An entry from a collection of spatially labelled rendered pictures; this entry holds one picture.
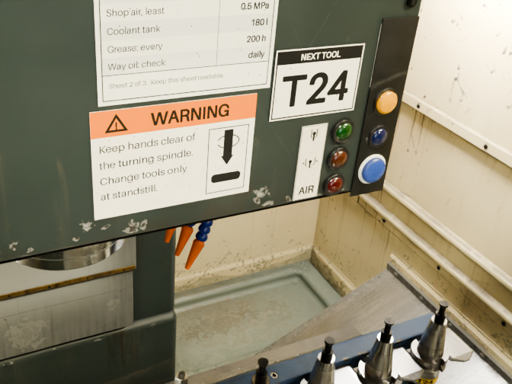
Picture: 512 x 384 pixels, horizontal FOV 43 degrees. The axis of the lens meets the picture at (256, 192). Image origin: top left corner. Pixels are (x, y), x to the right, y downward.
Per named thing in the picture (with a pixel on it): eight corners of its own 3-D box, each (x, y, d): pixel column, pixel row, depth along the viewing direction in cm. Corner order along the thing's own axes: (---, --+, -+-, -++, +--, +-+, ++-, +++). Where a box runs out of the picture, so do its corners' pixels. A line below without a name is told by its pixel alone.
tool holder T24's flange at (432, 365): (431, 344, 114) (434, 334, 112) (452, 369, 109) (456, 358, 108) (401, 352, 111) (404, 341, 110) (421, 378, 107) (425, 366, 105)
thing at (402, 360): (428, 376, 106) (429, 373, 105) (403, 386, 104) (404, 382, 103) (401, 348, 111) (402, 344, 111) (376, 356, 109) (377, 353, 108)
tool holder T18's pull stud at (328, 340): (327, 352, 97) (330, 334, 95) (334, 359, 96) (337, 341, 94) (318, 356, 96) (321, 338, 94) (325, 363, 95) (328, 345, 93)
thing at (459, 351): (478, 357, 111) (478, 354, 110) (454, 366, 108) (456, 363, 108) (449, 331, 116) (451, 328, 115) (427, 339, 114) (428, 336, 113)
